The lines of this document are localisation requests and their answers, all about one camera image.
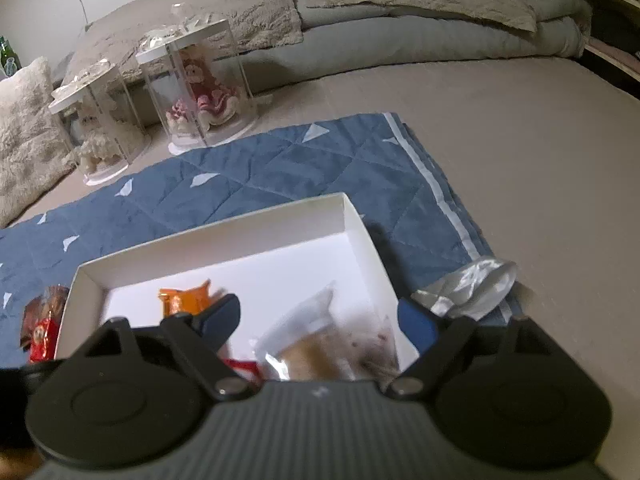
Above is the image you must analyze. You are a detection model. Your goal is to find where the orange snack bar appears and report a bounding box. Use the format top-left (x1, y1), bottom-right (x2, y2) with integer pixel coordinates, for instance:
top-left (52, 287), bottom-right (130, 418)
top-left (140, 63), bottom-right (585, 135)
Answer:
top-left (158, 280), bottom-right (226, 318)

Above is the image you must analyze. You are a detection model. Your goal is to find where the clear display case cream doll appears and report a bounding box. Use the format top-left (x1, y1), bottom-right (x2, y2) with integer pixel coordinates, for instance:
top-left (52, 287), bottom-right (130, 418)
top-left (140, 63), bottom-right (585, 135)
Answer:
top-left (48, 60), bottom-right (153, 187)

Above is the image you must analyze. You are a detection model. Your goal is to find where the green glass bottle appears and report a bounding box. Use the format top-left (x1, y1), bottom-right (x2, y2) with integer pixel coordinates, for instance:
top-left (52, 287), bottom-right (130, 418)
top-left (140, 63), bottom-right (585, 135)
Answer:
top-left (0, 35), bottom-right (18, 78)

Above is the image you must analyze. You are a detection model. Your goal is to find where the white clear round-cookie packet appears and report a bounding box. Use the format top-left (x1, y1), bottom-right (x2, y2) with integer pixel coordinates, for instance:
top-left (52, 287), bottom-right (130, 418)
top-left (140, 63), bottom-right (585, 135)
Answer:
top-left (250, 285), bottom-right (361, 383)

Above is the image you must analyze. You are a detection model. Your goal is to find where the red snack packet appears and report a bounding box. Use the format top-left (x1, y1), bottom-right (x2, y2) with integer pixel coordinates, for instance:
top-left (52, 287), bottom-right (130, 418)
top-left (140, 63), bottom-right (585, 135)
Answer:
top-left (20, 285), bottom-right (71, 348)
top-left (27, 317), bottom-right (63, 363)

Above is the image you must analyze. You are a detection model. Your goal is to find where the cream fluffy pillow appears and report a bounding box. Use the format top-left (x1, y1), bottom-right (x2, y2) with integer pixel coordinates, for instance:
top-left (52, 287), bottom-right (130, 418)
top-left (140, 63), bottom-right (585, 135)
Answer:
top-left (0, 56), bottom-right (73, 228)

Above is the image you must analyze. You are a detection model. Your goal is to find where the clear display case red doll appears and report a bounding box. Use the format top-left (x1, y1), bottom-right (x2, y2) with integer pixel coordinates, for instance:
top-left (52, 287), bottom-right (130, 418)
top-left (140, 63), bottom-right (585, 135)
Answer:
top-left (135, 4), bottom-right (260, 157)

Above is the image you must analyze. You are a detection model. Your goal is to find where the wooden bed frame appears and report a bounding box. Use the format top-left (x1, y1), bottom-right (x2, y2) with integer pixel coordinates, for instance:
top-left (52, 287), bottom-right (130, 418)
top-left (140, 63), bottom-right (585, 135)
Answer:
top-left (542, 0), bottom-right (640, 96)

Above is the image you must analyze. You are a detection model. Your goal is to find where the white speckled snack packet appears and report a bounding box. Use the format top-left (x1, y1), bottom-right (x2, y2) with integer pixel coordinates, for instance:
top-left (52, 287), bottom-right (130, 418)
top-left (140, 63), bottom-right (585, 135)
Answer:
top-left (345, 310), bottom-right (401, 376)

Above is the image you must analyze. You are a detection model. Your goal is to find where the white cardboard box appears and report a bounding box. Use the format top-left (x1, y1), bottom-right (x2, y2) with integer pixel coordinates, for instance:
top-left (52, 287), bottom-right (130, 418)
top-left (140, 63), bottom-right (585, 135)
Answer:
top-left (54, 191), bottom-right (421, 386)

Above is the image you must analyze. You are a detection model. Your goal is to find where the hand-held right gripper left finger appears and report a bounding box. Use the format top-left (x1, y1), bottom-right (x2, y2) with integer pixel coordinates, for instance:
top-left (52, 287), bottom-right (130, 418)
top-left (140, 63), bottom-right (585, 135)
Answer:
top-left (70, 294), bottom-right (251, 401)

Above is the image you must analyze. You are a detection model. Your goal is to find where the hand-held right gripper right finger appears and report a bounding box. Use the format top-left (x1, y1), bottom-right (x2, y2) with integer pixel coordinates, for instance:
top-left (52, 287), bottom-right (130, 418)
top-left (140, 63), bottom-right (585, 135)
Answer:
top-left (387, 297), bottom-right (556, 401)

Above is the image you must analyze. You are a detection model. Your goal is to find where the blue quilted triangle-print blanket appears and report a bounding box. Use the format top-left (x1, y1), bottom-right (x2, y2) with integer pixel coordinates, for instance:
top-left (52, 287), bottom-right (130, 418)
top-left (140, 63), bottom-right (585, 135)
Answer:
top-left (0, 111), bottom-right (518, 361)

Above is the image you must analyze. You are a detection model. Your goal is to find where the crumpled white plastic wrapper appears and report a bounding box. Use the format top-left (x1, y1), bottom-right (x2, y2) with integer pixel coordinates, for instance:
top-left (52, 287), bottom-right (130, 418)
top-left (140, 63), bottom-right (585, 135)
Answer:
top-left (410, 256), bottom-right (518, 321)

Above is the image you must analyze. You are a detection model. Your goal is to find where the red candy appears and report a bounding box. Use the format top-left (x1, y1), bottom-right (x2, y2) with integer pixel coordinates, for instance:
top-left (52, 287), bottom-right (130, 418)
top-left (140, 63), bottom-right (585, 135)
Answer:
top-left (222, 357), bottom-right (263, 386)

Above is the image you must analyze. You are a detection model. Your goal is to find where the red dress doll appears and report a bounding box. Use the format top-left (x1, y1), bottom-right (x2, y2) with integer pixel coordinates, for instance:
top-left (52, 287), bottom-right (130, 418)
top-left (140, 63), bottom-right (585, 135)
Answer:
top-left (165, 55), bottom-right (238, 136)

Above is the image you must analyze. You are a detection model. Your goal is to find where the grey duvet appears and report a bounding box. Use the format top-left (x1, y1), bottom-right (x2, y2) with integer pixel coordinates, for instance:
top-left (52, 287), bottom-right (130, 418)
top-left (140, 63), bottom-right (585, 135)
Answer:
top-left (295, 0), bottom-right (593, 78)

